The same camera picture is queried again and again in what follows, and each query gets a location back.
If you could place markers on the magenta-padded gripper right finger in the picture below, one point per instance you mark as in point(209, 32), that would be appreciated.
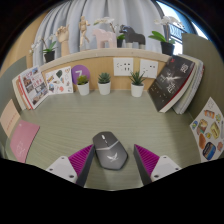
point(164, 167)

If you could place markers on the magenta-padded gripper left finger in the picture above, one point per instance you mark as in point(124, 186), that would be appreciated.
point(65, 168)

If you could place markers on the dark grey computer mouse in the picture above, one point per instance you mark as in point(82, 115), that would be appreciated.
point(110, 151)

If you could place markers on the food picture sticker card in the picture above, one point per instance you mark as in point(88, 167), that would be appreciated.
point(208, 133)

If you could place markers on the pale orange card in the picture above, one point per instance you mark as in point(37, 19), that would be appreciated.
point(9, 118)

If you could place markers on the small succulent in white pot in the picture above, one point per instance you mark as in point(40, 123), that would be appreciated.
point(83, 89)
point(137, 90)
point(104, 88)

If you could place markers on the black book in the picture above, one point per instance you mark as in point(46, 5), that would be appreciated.
point(170, 83)

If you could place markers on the red-edged picture magazine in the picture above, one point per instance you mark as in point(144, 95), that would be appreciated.
point(34, 86)

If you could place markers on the white sticker sheet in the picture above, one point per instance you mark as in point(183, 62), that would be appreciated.
point(59, 81)

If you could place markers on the white leaning book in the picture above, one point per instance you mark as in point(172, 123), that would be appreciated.
point(17, 90)

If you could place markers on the round purple sign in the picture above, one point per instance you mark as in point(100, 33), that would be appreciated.
point(79, 71)

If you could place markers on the olive desk partition panel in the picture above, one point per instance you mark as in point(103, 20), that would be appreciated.
point(10, 80)
point(210, 70)

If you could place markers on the light wooden desk shelf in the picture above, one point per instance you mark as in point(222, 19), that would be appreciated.
point(100, 63)

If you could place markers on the white orchid in black pot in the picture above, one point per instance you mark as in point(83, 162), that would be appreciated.
point(167, 48)
point(120, 41)
point(49, 56)

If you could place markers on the wooden hand model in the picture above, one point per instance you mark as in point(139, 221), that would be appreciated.
point(63, 36)

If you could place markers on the black wooden horse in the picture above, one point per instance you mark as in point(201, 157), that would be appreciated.
point(133, 35)

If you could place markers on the pink wooden horse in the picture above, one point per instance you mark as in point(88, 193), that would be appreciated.
point(104, 36)

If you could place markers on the wooden artist mannequin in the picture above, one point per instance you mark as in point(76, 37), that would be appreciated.
point(83, 28)

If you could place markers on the grey curtain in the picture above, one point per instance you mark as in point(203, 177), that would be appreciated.
point(133, 13)

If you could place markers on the white wall socket plate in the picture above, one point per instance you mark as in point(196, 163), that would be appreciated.
point(149, 68)
point(123, 66)

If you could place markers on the window with dark frame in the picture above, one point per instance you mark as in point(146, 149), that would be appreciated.
point(175, 31)

